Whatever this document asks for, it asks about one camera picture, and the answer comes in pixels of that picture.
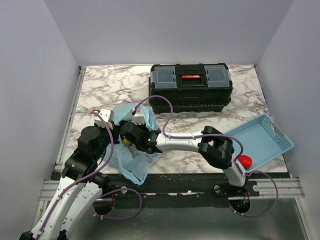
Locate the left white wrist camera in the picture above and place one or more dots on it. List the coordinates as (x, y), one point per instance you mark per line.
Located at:
(103, 117)

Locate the yellow fake lemon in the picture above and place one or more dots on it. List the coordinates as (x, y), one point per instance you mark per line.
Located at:
(127, 142)

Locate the red fake strawberry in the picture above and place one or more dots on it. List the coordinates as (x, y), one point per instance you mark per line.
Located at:
(245, 161)

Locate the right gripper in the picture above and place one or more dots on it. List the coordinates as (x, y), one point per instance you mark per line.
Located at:
(142, 127)

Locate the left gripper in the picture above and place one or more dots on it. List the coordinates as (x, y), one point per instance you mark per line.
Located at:
(115, 132)

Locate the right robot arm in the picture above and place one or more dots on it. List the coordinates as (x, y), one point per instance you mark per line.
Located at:
(220, 151)

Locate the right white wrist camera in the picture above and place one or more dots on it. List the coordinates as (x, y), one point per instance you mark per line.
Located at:
(138, 117)

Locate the light blue plastic basket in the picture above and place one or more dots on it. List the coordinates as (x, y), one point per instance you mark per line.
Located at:
(262, 140)

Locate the black plastic toolbox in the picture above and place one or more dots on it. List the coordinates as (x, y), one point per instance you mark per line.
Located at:
(192, 87)

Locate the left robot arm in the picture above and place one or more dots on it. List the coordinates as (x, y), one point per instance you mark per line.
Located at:
(80, 183)

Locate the light blue plastic bag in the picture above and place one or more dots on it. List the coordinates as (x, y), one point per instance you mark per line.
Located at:
(133, 164)

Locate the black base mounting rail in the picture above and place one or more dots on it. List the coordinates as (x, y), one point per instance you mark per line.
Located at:
(176, 190)

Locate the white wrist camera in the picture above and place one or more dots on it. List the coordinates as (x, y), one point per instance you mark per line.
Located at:
(103, 117)
(138, 117)

